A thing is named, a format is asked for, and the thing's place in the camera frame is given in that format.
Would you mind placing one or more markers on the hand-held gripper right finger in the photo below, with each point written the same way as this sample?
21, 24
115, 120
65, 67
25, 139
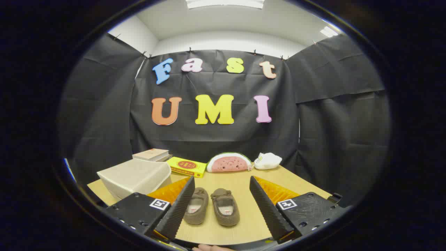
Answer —
264, 209

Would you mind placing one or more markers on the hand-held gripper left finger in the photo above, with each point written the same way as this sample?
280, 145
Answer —
181, 205

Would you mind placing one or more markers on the brown fuzzy slipper shoe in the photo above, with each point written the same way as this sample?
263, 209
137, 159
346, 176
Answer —
200, 195
222, 196

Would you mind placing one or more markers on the cream fabric storage box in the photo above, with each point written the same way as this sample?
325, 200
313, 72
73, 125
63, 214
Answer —
136, 176

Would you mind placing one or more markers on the yellow book red label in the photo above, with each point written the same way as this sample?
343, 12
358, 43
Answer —
184, 164

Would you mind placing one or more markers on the white plush toy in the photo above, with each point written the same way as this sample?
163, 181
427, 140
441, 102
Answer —
268, 161

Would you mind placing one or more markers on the watermelon slice plush toy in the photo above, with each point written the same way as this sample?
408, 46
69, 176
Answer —
228, 164

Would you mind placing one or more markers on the black backdrop cloth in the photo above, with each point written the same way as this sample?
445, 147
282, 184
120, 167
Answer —
216, 139

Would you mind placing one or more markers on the row of black clips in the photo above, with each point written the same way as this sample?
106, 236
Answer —
190, 50

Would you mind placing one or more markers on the small ceiling light panel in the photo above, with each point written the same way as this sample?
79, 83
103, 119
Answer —
329, 31

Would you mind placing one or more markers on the long ceiling light panel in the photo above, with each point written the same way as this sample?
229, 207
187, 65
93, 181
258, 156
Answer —
224, 2

